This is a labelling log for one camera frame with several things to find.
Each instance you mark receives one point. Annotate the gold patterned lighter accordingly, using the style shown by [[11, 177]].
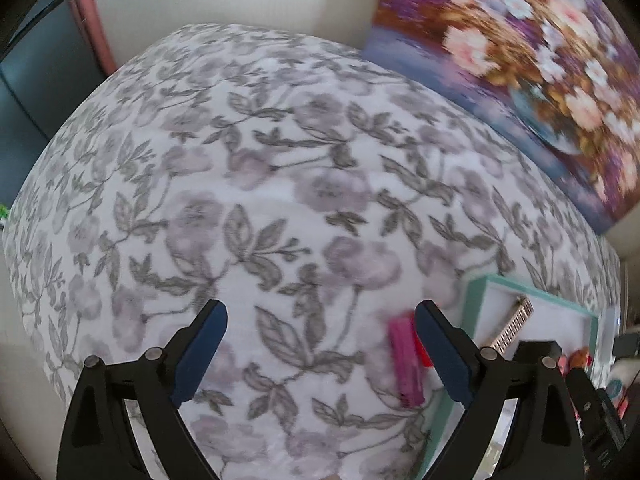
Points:
[[510, 325]]

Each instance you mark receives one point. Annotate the flower painting canvas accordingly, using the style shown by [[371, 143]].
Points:
[[500, 60]]

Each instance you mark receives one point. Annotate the dark cabinet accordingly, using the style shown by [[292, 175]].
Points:
[[30, 85]]

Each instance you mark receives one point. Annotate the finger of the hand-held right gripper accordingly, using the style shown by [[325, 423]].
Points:
[[584, 392]]

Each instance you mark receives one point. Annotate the black small box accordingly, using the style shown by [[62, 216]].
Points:
[[537, 350]]

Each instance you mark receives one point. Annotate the purple ruler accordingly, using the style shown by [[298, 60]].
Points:
[[405, 360]]

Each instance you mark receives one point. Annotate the pink board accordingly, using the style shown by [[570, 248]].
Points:
[[92, 30]]

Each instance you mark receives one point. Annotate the teal rimmed white tray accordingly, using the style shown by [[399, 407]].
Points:
[[560, 320]]

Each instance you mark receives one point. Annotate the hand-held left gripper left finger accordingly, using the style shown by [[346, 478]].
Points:
[[197, 355]]

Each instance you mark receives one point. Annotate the teal round tin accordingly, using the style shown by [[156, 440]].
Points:
[[615, 387]]

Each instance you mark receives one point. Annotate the red white toy tube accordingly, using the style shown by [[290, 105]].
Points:
[[425, 357]]

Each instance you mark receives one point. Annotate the grey floral blanket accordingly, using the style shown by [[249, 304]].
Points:
[[250, 160]]

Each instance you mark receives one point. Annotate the brown dog figure pink vest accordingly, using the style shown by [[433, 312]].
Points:
[[577, 360]]

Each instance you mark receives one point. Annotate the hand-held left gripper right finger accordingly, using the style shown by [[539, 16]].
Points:
[[445, 355]]

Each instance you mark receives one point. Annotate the black charger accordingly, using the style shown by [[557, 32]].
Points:
[[627, 346]]

